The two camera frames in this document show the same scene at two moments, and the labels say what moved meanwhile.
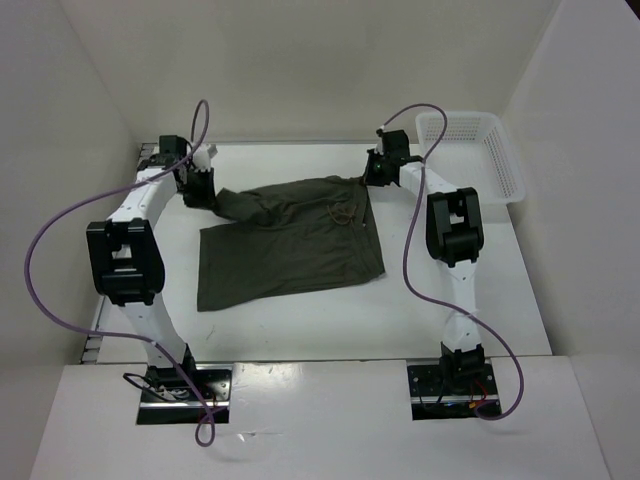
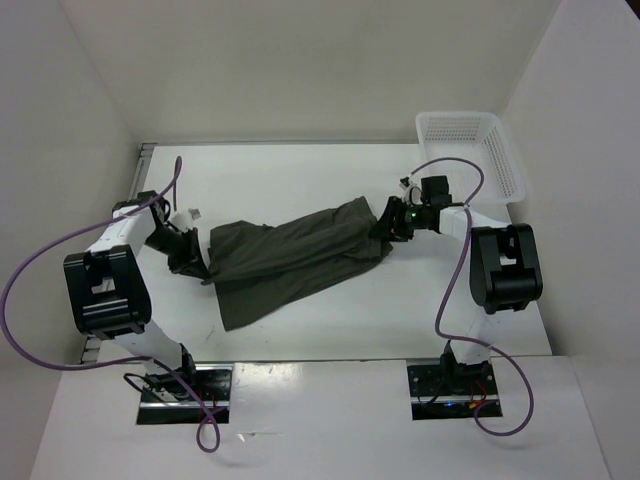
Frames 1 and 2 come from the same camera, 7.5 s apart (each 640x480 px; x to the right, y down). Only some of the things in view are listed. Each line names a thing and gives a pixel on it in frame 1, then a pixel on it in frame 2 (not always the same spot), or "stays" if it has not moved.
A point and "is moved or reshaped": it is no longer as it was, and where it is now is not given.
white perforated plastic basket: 476,154 stays
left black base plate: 167,397 stays
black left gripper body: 197,192 -> 171,242
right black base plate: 450,390 stays
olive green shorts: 287,238 is moved or reshaped
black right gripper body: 376,171 -> 416,219
